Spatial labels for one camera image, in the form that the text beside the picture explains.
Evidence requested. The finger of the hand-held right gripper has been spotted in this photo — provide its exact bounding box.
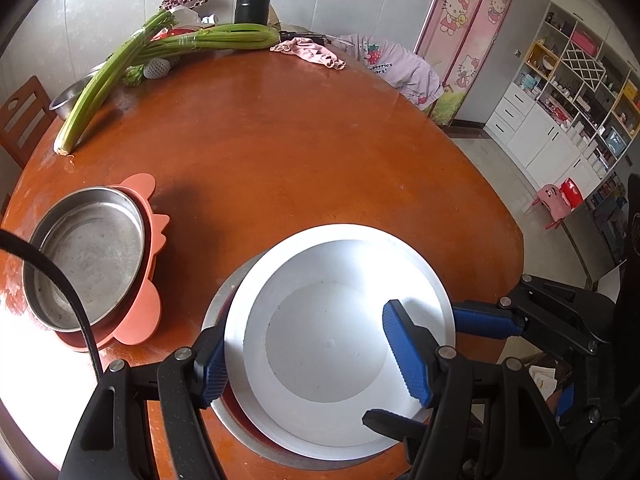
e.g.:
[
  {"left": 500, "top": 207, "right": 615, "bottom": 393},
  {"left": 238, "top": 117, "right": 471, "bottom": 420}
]
[
  {"left": 362, "top": 408, "right": 436, "bottom": 448},
  {"left": 452, "top": 274, "right": 601, "bottom": 356}
]

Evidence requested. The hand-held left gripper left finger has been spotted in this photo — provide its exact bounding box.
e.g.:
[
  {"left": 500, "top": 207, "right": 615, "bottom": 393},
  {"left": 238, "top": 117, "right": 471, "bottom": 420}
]
[{"left": 59, "top": 325, "right": 231, "bottom": 480}]

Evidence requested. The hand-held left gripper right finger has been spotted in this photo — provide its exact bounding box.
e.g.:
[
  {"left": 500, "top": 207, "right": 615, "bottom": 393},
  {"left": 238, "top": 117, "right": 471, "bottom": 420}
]
[{"left": 381, "top": 299, "right": 581, "bottom": 480}]

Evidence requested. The wide steel bowl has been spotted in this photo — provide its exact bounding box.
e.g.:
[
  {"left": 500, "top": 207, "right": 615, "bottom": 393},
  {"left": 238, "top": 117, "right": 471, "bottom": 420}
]
[{"left": 201, "top": 250, "right": 408, "bottom": 472}]

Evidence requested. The large red noodle bowl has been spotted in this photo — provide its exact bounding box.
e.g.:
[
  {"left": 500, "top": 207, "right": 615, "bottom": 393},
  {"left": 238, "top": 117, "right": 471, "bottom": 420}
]
[{"left": 223, "top": 223, "right": 457, "bottom": 462}]

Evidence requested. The orange bear-shaped plate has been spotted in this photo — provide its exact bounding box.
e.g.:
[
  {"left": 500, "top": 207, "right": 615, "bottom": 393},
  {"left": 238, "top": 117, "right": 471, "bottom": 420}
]
[{"left": 50, "top": 172, "right": 171, "bottom": 351}]

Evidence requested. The steel pan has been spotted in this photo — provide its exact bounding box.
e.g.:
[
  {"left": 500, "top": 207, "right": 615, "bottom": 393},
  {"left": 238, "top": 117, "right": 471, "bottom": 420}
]
[{"left": 22, "top": 186, "right": 147, "bottom": 333}]

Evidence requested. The printed paper sheet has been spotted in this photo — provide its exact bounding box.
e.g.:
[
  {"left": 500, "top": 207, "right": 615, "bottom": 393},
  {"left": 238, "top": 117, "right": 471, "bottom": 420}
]
[{"left": 529, "top": 365, "right": 558, "bottom": 391}]

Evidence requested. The pink child chair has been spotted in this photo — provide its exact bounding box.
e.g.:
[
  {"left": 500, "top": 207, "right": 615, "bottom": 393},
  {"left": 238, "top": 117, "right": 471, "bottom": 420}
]
[{"left": 530, "top": 184, "right": 569, "bottom": 231}]

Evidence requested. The red child stool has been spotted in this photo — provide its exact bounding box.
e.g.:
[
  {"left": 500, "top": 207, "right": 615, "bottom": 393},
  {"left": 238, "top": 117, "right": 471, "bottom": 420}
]
[{"left": 559, "top": 178, "right": 584, "bottom": 209}]

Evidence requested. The white shelf cabinet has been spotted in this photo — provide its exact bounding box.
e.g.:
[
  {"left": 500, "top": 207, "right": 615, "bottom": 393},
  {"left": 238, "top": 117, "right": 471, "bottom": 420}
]
[{"left": 482, "top": 0, "right": 640, "bottom": 201}]

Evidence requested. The pink cartoon wardrobe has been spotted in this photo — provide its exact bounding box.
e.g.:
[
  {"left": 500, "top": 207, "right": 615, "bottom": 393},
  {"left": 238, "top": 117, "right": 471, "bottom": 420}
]
[{"left": 415, "top": 0, "right": 526, "bottom": 128}]

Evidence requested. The long celery bunch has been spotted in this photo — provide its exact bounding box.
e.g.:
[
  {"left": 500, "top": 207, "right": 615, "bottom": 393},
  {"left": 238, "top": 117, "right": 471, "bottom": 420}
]
[{"left": 53, "top": 8, "right": 178, "bottom": 156}]

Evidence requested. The grey foam fruit net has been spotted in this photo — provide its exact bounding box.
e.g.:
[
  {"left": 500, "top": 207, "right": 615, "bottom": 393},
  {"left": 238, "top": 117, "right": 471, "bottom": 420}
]
[{"left": 144, "top": 57, "right": 171, "bottom": 80}]

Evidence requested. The small steel bowl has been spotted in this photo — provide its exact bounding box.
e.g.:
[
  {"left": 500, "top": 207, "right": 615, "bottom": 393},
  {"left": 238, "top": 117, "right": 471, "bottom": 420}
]
[{"left": 48, "top": 79, "right": 88, "bottom": 121}]

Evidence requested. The pink cloth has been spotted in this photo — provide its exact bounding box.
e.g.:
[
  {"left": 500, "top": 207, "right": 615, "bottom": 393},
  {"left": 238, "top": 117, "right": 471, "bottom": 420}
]
[{"left": 270, "top": 37, "right": 347, "bottom": 71}]

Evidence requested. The wooden slatted chair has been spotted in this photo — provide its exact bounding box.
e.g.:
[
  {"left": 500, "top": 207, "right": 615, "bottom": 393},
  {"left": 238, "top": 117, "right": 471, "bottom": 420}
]
[{"left": 0, "top": 76, "right": 58, "bottom": 168}]

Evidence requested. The black tool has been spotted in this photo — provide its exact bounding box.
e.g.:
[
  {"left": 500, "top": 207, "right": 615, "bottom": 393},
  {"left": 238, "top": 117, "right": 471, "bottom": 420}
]
[{"left": 279, "top": 31, "right": 327, "bottom": 46}]

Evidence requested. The wrapped celery bunch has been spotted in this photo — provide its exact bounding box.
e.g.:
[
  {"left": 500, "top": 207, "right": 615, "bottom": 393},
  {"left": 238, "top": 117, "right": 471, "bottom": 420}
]
[{"left": 135, "top": 23, "right": 279, "bottom": 61}]

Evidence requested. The red box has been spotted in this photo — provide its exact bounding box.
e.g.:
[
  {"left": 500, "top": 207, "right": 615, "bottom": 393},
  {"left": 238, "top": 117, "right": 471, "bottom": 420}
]
[{"left": 151, "top": 24, "right": 201, "bottom": 42}]

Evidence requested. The black cable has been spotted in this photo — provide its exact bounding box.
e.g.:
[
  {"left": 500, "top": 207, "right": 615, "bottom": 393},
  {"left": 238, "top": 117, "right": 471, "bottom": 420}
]
[{"left": 0, "top": 230, "right": 106, "bottom": 376}]

